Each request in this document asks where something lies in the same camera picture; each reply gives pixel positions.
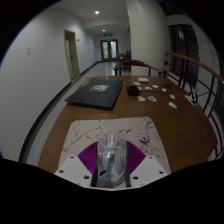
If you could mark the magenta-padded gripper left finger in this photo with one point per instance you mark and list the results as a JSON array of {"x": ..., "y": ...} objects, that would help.
[{"x": 74, "y": 168}]

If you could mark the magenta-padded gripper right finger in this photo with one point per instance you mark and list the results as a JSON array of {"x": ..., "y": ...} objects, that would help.
[{"x": 150, "y": 170}]

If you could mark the white marble-print mouse pad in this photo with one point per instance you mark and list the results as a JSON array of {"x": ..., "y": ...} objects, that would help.
[{"x": 90, "y": 131}]

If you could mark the white outlined sticker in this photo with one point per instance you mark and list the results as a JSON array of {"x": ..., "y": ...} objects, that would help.
[{"x": 172, "y": 105}]

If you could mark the small beige sticker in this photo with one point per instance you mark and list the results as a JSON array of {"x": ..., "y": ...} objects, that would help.
[{"x": 141, "y": 98}]

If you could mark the black closed laptop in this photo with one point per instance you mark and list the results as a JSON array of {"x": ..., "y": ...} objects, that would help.
[{"x": 95, "y": 95}]

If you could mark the red-white sticker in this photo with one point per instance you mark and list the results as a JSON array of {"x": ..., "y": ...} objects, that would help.
[{"x": 172, "y": 96}]

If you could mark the black charger block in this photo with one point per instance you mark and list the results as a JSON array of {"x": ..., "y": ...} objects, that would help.
[{"x": 132, "y": 90}]

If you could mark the small white sticker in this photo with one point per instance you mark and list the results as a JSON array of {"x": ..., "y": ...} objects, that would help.
[
  {"x": 155, "y": 86},
  {"x": 164, "y": 89},
  {"x": 137, "y": 83}
]

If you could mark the small white box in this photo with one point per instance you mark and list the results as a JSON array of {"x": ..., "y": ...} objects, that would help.
[{"x": 143, "y": 79}]

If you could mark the wooden armchair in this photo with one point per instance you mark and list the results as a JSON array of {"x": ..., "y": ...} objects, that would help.
[{"x": 136, "y": 64}]

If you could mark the black railing with wooden handrail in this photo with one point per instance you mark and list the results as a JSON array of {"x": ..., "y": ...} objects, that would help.
[{"x": 203, "y": 73}]

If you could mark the beige side door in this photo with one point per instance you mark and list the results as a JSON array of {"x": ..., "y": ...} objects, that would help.
[{"x": 72, "y": 56}]

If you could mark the glass double door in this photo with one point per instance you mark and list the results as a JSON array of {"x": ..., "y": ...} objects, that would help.
[{"x": 109, "y": 50}]

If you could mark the dark framed window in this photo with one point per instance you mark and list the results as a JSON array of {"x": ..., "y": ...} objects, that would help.
[{"x": 183, "y": 50}]

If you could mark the green exit sign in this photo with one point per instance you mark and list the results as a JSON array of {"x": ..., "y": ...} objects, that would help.
[{"x": 107, "y": 34}]

